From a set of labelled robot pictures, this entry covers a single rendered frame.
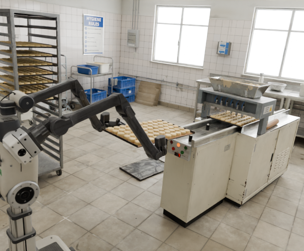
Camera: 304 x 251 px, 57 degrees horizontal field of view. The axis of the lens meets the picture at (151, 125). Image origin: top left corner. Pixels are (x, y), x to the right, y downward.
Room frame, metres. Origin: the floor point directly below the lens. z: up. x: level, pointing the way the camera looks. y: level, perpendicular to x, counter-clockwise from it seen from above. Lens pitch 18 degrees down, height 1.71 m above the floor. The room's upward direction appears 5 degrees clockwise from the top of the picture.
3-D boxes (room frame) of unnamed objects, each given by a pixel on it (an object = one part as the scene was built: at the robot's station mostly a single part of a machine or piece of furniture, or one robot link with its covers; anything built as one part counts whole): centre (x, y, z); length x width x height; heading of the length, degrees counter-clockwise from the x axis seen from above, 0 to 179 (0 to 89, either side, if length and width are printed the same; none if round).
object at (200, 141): (2.89, -1.04, 0.87); 2.01 x 0.03 x 0.07; 137
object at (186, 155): (2.28, -0.26, 0.77); 0.24 x 0.04 x 0.14; 47
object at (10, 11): (2.62, 1.31, 0.97); 0.03 x 0.03 x 1.70; 50
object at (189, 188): (2.54, -0.51, 0.45); 0.70 x 0.34 x 0.90; 137
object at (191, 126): (3.09, -0.83, 0.87); 2.01 x 0.03 x 0.07; 137
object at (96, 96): (6.15, 1.38, 0.28); 0.56 x 0.38 x 0.20; 156
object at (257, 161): (3.25, -1.18, 0.42); 1.28 x 0.72 x 0.84; 137
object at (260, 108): (2.91, -0.85, 1.01); 0.72 x 0.33 x 0.34; 47
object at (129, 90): (6.92, 0.82, 0.30); 0.60 x 0.40 x 0.20; 148
